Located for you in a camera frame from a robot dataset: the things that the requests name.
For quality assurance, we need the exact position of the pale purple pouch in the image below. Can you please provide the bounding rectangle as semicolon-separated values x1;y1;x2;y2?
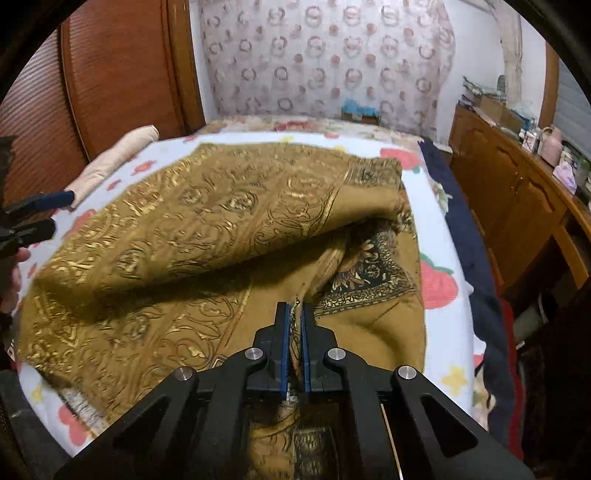
553;161;579;193

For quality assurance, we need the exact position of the floral bed blanket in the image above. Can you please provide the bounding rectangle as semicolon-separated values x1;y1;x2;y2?
194;115;422;145

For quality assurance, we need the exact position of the large cardboard box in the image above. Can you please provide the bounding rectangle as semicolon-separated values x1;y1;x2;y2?
475;95;526;133

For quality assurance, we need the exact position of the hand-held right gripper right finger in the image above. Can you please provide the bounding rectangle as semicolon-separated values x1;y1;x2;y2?
300;302;537;480

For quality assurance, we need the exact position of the stack of newspapers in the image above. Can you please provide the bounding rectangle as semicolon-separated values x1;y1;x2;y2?
462;76;502;105

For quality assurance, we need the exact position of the blue crumpled cloth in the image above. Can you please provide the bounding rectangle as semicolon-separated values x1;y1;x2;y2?
342;99;380;116

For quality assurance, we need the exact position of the person's left hand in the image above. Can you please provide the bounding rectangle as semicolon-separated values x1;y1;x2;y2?
0;248;31;315

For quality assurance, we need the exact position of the golden brown patterned garment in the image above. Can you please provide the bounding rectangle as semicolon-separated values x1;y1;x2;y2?
16;142;427;480

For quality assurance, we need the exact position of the wooden louvered wardrobe door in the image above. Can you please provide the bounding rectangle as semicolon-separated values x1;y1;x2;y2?
0;0;207;220

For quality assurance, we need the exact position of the white fruit-print bed sheet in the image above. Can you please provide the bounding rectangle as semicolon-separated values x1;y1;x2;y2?
17;130;477;459

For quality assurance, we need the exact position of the circle-patterned curtain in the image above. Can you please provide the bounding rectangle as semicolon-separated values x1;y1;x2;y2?
198;0;458;136

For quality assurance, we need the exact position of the grey window shutter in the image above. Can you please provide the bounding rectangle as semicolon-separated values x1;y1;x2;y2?
553;59;591;155

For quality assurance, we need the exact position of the navy blue blanket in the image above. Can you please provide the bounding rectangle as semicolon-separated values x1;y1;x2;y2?
418;138;519;432

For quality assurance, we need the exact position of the beige hanging cloth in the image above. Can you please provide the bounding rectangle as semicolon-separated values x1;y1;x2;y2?
493;0;523;103

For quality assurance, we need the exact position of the small brown cardboard box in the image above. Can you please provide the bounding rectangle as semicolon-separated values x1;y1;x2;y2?
342;111;382;126

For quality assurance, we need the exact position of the wooden sideboard cabinet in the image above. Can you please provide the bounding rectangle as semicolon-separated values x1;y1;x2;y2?
449;104;591;298

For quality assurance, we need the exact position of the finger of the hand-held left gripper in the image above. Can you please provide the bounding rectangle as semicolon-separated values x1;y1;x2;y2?
0;219;57;256
4;190;76;219

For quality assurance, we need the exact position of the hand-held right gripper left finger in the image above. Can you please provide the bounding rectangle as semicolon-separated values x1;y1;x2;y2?
53;302;293;480

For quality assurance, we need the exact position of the red cloth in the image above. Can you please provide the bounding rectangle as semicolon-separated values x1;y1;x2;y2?
500;299;526;435

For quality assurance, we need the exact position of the pink thermos jug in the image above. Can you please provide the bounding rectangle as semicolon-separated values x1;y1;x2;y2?
540;126;564;168

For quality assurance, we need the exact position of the beige pillow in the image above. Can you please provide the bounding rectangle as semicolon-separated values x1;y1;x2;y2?
66;126;160;205

